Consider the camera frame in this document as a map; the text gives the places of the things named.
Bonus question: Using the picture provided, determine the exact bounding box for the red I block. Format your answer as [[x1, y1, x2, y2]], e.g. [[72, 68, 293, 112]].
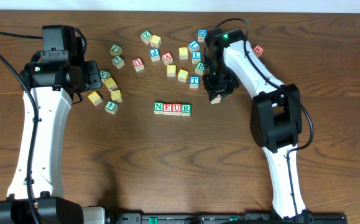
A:
[[211, 95, 221, 104]]

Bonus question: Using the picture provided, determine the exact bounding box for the green R block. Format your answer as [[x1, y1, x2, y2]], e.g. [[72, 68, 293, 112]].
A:
[[181, 104, 192, 116]]

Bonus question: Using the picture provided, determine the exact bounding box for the red u block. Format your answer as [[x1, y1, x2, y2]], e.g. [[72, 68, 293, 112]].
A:
[[172, 103, 182, 116], [132, 57, 144, 72]]

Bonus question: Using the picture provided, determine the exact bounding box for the red E block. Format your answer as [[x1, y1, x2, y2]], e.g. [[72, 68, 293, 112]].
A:
[[163, 103, 172, 115]]

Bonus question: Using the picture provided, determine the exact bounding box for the green N block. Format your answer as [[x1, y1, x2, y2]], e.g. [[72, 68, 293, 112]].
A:
[[154, 102, 164, 114]]

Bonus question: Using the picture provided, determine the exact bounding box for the blue P block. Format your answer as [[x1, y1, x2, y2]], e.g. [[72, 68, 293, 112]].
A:
[[149, 48, 160, 62]]

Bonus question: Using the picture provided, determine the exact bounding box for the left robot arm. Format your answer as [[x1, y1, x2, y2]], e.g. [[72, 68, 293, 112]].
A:
[[0, 25, 108, 223]]

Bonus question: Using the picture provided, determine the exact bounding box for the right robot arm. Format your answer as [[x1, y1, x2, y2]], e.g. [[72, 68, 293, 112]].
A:
[[203, 28, 306, 220]]

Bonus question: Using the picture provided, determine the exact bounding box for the green V block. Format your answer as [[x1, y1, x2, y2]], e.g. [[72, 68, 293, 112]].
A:
[[100, 70, 111, 82]]

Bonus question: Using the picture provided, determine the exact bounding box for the yellow G block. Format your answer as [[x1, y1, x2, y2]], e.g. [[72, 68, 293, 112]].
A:
[[88, 91, 103, 106]]

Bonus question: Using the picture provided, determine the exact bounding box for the yellow K block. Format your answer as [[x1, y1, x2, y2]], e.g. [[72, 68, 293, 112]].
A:
[[104, 77, 118, 91]]

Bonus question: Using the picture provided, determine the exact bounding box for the blue T block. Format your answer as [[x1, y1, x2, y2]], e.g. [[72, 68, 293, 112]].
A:
[[190, 75, 200, 88]]

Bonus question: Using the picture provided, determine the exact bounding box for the green B block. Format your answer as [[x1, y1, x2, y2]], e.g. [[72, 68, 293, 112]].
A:
[[195, 62, 205, 75]]

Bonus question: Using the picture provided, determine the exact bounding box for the yellow O block left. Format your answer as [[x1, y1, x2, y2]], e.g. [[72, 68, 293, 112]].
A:
[[111, 90, 122, 102]]

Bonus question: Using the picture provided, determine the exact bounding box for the yellow o block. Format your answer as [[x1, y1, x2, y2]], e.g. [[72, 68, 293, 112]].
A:
[[167, 64, 177, 77], [111, 90, 122, 102]]

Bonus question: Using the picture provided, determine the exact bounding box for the green 7 block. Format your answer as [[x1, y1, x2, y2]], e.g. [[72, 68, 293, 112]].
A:
[[111, 55, 125, 69]]

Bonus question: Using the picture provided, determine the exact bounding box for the green 4 block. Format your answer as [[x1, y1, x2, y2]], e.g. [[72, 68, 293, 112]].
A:
[[104, 101, 118, 114]]

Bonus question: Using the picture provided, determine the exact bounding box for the blue L block lower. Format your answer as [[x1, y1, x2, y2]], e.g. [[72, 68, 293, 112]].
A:
[[192, 51, 202, 64]]

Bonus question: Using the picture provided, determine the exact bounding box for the blue l block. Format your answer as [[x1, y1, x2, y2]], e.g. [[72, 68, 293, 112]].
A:
[[188, 40, 200, 52], [192, 51, 202, 64]]

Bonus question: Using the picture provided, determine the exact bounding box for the yellow C block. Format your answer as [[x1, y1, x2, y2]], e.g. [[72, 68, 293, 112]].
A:
[[177, 69, 189, 83]]

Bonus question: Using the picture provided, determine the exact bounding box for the green J block left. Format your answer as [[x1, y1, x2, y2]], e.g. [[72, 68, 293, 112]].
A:
[[109, 44, 122, 56]]

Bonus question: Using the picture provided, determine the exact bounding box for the blue L block upper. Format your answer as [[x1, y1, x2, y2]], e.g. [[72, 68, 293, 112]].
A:
[[188, 40, 200, 52]]

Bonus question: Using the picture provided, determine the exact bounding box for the yellow S block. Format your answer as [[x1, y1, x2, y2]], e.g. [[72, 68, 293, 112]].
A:
[[178, 47, 188, 60]]

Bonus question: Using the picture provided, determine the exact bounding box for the yellow O block centre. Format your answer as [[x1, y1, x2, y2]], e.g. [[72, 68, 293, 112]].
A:
[[167, 64, 177, 77]]

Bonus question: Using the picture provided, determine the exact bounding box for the blue D block top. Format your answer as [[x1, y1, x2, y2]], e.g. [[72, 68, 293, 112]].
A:
[[197, 29, 207, 42]]

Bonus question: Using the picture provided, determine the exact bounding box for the red M block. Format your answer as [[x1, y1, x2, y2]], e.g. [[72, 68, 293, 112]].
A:
[[253, 45, 264, 57]]

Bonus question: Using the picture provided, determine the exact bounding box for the red A block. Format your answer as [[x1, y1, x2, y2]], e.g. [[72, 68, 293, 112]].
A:
[[162, 52, 173, 65]]

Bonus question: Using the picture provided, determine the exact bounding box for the green Z block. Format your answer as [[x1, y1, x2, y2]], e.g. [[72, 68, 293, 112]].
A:
[[141, 30, 152, 44]]

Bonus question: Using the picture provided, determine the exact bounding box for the yellow block beside Z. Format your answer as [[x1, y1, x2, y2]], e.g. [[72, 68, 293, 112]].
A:
[[150, 35, 162, 48]]

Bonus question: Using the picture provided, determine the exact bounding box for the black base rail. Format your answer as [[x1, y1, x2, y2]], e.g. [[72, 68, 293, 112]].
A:
[[83, 212, 348, 224]]

